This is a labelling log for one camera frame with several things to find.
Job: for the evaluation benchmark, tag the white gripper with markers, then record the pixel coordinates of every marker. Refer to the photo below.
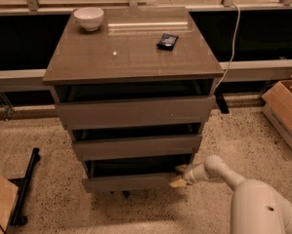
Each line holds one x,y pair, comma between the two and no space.
189,175

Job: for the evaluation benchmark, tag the grey drawer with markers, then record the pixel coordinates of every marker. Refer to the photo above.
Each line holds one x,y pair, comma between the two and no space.
136,147
132,173
134,112

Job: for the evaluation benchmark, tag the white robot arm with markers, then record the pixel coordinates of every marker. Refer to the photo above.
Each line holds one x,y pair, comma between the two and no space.
256,207

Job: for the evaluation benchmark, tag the grey drawer cabinet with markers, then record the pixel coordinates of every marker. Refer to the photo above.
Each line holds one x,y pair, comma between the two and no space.
120,61

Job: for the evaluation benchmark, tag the cardboard box right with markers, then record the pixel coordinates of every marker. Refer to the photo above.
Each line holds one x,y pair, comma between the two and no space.
278,108

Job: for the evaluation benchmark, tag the dark blue snack packet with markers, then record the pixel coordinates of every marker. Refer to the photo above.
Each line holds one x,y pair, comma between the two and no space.
167,42

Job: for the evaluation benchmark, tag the black metal bar stand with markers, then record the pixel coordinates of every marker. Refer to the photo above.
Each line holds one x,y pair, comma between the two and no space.
17,218

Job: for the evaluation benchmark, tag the white ceramic bowl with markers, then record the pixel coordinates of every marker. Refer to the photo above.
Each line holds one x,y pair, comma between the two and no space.
89,18

